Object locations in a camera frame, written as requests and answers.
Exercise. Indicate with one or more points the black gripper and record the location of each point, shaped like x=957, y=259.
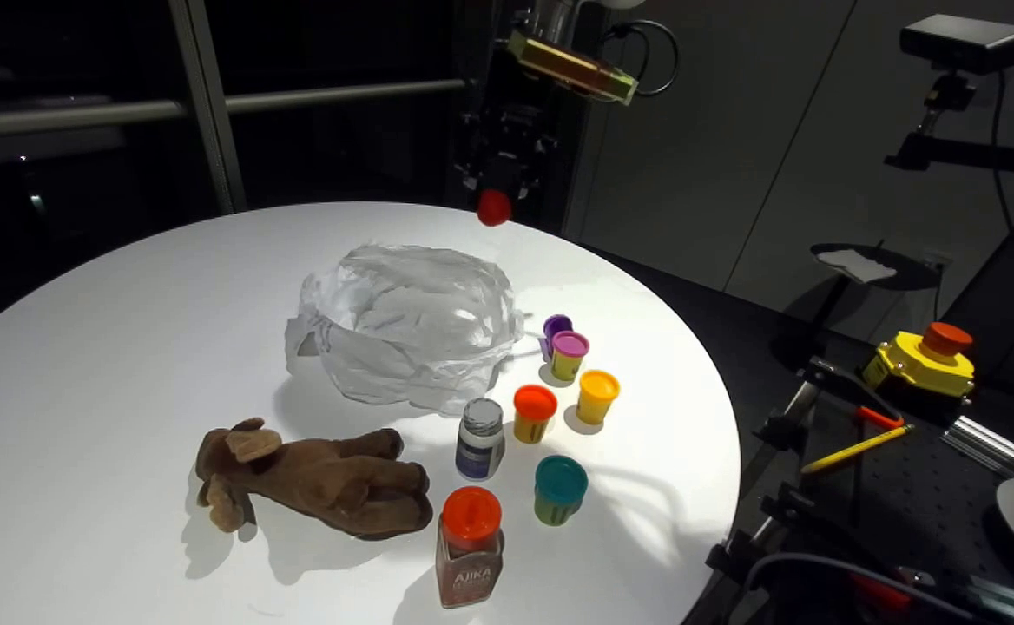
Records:
x=516, y=130

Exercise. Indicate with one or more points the red-lid small tub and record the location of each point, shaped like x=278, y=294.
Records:
x=495, y=207

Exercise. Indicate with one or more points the pink-lid dough tub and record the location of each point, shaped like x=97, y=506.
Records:
x=568, y=354

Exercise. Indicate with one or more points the yellow-lid dough tub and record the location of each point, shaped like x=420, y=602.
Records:
x=597, y=392

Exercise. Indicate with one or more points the orange-lid dough tub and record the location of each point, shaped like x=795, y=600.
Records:
x=533, y=413

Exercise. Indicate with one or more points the purple dough tub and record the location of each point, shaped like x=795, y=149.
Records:
x=553, y=323

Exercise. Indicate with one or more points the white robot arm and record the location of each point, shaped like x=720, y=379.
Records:
x=558, y=25

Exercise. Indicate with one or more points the white plastic bag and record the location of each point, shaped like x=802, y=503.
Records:
x=419, y=329

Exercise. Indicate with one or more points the metal window railing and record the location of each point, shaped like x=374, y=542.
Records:
x=211, y=107

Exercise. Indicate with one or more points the white-lid small bottle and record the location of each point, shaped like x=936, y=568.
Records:
x=482, y=439

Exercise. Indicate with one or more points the teal-lid dough tub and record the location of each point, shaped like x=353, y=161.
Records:
x=560, y=488

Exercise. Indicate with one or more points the brown plush dog toy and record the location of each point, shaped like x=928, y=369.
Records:
x=358, y=488

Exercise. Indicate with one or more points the red-lid spice jar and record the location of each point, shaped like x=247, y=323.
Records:
x=469, y=548

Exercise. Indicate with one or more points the yellow emergency stop button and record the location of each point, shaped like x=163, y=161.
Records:
x=936, y=359

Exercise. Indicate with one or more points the yellow pencil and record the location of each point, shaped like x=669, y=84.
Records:
x=854, y=451

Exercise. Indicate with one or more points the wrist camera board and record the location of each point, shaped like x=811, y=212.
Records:
x=570, y=71

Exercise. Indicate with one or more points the black camera on stand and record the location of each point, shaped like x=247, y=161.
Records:
x=957, y=51

